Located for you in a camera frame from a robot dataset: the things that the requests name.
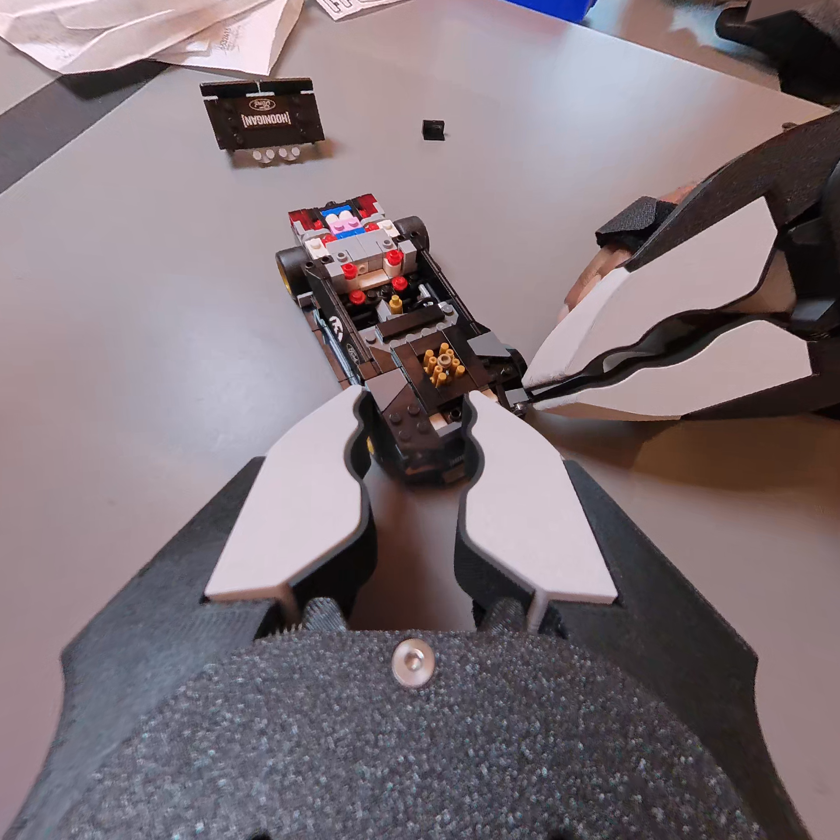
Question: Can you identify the black printed lego panel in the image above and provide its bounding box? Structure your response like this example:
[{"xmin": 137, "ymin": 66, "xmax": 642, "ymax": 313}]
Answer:
[{"xmin": 200, "ymin": 77, "xmax": 327, "ymax": 169}]

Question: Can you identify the white printed paper sheet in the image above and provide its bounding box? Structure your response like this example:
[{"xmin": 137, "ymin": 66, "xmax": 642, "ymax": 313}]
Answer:
[{"xmin": 317, "ymin": 0, "xmax": 411, "ymax": 22}]

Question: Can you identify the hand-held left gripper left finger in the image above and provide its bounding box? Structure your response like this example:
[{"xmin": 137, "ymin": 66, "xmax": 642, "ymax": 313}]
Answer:
[{"xmin": 205, "ymin": 386, "xmax": 377, "ymax": 631}]

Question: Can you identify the black rounded object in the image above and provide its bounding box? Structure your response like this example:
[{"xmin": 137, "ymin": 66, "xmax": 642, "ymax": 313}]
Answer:
[{"xmin": 714, "ymin": 0, "xmax": 840, "ymax": 109}]

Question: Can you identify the person's right hand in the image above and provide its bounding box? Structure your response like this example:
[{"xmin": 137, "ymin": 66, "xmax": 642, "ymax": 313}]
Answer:
[{"xmin": 556, "ymin": 182, "xmax": 698, "ymax": 324}]

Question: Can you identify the black lego car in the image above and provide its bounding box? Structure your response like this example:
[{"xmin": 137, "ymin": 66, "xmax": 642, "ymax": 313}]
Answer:
[{"xmin": 276, "ymin": 193, "xmax": 529, "ymax": 488}]

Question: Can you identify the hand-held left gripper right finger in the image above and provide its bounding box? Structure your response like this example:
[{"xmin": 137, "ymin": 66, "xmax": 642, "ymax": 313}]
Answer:
[{"xmin": 454, "ymin": 392, "xmax": 619, "ymax": 632}]

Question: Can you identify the white printed paper bag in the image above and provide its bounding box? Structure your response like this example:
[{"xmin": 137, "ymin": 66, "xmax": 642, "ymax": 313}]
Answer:
[{"xmin": 147, "ymin": 0, "xmax": 307, "ymax": 77}]

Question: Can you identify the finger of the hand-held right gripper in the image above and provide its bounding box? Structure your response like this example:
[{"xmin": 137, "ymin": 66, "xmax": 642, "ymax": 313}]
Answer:
[
  {"xmin": 532, "ymin": 320, "xmax": 819, "ymax": 422},
  {"xmin": 524, "ymin": 197, "xmax": 798, "ymax": 389}
]

